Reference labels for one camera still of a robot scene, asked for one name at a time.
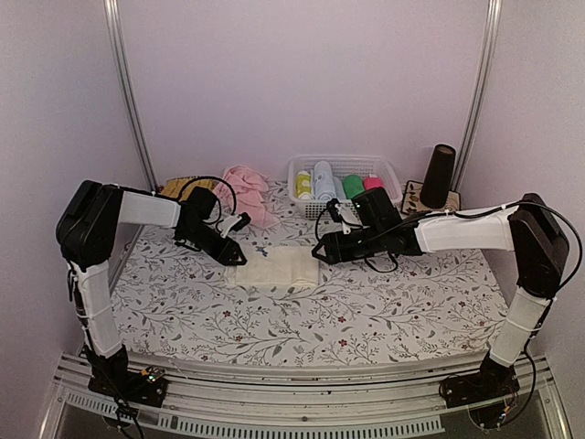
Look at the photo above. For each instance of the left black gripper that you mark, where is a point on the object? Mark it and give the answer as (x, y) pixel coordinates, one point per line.
(226, 252)

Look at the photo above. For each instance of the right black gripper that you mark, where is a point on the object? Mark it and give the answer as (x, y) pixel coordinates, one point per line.
(343, 251)

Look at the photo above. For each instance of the cream white towel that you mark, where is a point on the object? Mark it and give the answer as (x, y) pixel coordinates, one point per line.
(275, 266)

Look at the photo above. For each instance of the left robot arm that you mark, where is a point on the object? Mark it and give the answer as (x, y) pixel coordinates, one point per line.
(86, 234)

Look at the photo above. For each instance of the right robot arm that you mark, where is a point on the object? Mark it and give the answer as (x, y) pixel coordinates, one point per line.
(528, 228)

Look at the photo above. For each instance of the grey blue rolled towel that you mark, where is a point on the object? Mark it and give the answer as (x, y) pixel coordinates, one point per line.
(339, 189)

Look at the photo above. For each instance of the light blue rolled towel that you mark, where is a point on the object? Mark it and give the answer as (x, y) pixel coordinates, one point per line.
(324, 186)

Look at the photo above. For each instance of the pink towel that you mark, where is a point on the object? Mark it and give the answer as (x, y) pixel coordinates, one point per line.
(250, 187)

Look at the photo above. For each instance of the yellow dotted rolled towel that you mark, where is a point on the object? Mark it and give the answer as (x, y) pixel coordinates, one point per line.
(304, 185)

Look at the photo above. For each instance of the white plastic basket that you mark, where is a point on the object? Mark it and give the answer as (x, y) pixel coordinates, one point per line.
(342, 166)

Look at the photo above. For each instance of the floral tablecloth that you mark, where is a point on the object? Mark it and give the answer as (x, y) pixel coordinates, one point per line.
(170, 301)

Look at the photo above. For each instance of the green rolled towel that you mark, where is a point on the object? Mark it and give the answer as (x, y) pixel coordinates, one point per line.
(353, 186)

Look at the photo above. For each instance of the magenta rolled towel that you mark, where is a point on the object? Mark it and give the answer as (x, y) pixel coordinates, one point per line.
(373, 182)

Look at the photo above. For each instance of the yellow woven mat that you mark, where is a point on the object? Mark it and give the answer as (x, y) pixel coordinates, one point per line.
(179, 187)

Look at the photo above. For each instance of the floral coaster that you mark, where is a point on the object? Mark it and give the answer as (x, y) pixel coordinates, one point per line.
(411, 202)

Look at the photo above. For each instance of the dark brown tall cup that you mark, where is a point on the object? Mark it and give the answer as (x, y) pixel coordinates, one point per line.
(436, 185)

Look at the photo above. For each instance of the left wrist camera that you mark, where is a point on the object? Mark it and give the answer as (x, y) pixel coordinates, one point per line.
(233, 223)

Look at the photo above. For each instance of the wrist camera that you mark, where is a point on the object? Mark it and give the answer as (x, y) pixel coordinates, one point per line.
(341, 212)
(233, 223)

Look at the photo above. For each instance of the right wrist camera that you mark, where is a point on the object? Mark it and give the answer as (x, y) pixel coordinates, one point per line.
(341, 212)

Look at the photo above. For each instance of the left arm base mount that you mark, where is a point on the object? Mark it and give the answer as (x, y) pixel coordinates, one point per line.
(147, 387)

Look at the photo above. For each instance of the aluminium front rail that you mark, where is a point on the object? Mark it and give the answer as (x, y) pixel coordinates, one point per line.
(395, 400)

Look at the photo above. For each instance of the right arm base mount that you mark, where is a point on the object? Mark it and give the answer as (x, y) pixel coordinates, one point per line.
(480, 386)

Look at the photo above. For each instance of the left aluminium frame post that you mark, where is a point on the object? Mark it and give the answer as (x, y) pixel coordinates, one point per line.
(114, 26)

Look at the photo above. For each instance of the aluminium frame post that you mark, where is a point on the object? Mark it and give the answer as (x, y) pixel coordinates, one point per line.
(114, 26)
(494, 9)

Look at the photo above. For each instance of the right aluminium frame post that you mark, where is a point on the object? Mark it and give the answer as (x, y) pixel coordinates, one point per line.
(494, 9)

